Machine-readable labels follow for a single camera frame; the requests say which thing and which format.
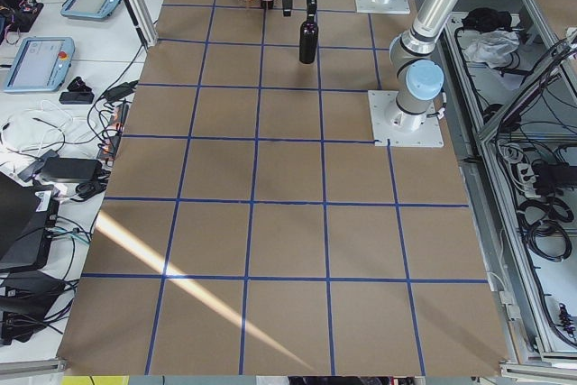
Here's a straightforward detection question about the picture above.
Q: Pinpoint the dark glass wine bottle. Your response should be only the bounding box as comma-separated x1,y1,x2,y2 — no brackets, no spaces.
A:
299,19,319,64

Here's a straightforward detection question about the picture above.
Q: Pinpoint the white crumpled cloth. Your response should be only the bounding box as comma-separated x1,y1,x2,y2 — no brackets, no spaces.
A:
463,31,519,69

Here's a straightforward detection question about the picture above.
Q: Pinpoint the orange lit power strip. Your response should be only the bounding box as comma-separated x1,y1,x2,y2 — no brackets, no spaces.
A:
97,101,130,163

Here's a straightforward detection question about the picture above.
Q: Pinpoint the blue teach pendant near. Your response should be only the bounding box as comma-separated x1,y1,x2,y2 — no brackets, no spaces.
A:
4,37,76,93

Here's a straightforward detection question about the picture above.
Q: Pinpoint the black power brick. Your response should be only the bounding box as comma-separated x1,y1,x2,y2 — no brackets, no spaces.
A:
40,157,102,183

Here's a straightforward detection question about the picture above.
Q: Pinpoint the black laptop computer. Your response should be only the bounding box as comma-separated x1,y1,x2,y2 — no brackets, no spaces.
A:
1,173,60,273

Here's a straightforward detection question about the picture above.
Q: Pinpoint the black cable bundle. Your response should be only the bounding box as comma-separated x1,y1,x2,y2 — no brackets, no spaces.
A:
517,197,573,264

